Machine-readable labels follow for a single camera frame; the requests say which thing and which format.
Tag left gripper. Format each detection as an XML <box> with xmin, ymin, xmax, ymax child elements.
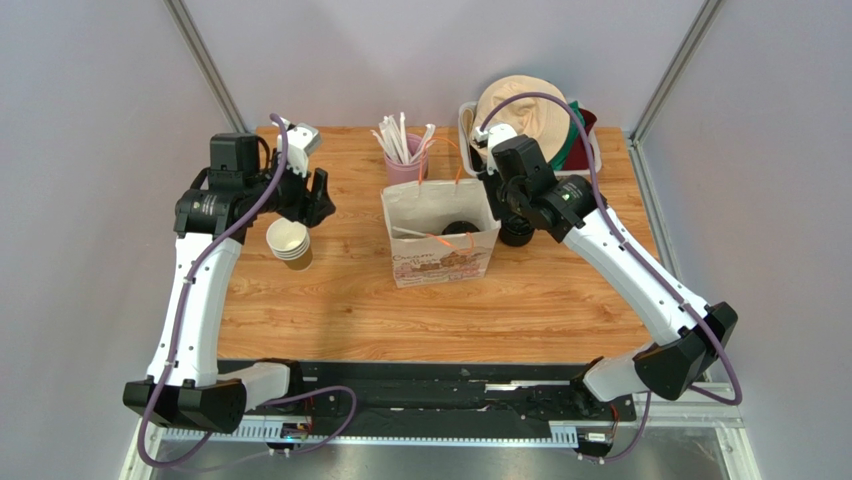
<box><xmin>245</xmin><ymin>149</ymin><xmax>337</xmax><ymax>229</ymax></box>

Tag stack of paper cups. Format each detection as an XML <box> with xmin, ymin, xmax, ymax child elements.
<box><xmin>265</xmin><ymin>218</ymin><xmax>314</xmax><ymax>271</ymax></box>

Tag black coffee cup lid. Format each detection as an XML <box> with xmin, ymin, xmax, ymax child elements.
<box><xmin>441</xmin><ymin>220</ymin><xmax>480</xmax><ymax>236</ymax></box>

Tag white paper takeout bag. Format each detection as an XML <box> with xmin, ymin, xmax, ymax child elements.
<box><xmin>380</xmin><ymin>160</ymin><xmax>501</xmax><ymax>288</ymax></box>

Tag single straw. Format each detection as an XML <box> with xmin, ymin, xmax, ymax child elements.
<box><xmin>391</xmin><ymin>226</ymin><xmax>433</xmax><ymax>239</ymax></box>

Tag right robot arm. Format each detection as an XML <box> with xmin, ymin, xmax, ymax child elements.
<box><xmin>486</xmin><ymin>135</ymin><xmax>738</xmax><ymax>402</ymax></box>

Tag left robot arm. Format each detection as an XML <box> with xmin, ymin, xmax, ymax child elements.
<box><xmin>122</xmin><ymin>124</ymin><xmax>336</xmax><ymax>434</ymax></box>

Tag stack of black lids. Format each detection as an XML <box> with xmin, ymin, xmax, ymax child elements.
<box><xmin>498</xmin><ymin>224</ymin><xmax>535</xmax><ymax>247</ymax></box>

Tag white plastic basket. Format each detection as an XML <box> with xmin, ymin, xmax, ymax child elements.
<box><xmin>458</xmin><ymin>99</ymin><xmax>602</xmax><ymax>178</ymax></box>

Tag green cloth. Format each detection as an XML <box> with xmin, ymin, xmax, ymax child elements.
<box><xmin>550</xmin><ymin>100</ymin><xmax>585</xmax><ymax>171</ymax></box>

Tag dark red cloth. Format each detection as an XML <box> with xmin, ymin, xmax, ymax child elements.
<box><xmin>563</xmin><ymin>107</ymin><xmax>597</xmax><ymax>171</ymax></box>

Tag beige bucket hat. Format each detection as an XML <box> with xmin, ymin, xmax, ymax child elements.
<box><xmin>468</xmin><ymin>75</ymin><xmax>572</xmax><ymax>162</ymax></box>

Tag pink straw holder cup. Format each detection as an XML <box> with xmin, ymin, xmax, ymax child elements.
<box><xmin>384</xmin><ymin>153</ymin><xmax>429</xmax><ymax>185</ymax></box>

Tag wrapped white straws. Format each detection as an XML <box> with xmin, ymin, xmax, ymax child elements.
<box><xmin>371</xmin><ymin>112</ymin><xmax>437</xmax><ymax>166</ymax></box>

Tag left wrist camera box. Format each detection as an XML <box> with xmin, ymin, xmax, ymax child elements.
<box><xmin>269</xmin><ymin>113</ymin><xmax>322</xmax><ymax>178</ymax></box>

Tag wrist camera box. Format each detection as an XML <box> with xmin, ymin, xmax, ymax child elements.
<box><xmin>269</xmin><ymin>113</ymin><xmax>322</xmax><ymax>178</ymax></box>
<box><xmin>471</xmin><ymin>123</ymin><xmax>518</xmax><ymax>175</ymax></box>

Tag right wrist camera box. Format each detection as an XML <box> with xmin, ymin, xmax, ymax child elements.
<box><xmin>471</xmin><ymin>123</ymin><xmax>518</xmax><ymax>175</ymax></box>

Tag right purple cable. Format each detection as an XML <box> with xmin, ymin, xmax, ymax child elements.
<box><xmin>475</xmin><ymin>91</ymin><xmax>744</xmax><ymax>464</ymax></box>

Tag purple cable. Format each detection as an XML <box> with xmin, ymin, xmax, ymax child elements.
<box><xmin>475</xmin><ymin>91</ymin><xmax>744</xmax><ymax>464</ymax></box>
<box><xmin>136</xmin><ymin>113</ymin><xmax>357</xmax><ymax>469</ymax></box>

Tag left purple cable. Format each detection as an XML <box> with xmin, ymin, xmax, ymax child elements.
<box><xmin>136</xmin><ymin>113</ymin><xmax>357</xmax><ymax>469</ymax></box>

